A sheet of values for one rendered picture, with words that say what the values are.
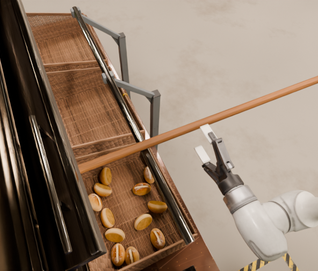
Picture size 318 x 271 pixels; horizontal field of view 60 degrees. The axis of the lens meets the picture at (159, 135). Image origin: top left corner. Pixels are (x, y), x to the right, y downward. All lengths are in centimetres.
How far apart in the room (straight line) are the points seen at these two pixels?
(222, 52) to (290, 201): 242
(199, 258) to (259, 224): 67
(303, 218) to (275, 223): 9
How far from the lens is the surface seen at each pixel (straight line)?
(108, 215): 143
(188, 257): 145
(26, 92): 85
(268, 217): 85
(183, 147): 233
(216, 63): 302
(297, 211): 90
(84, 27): 142
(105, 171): 151
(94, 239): 58
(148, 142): 93
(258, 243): 84
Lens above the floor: 200
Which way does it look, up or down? 58 degrees down
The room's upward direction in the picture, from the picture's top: 3 degrees clockwise
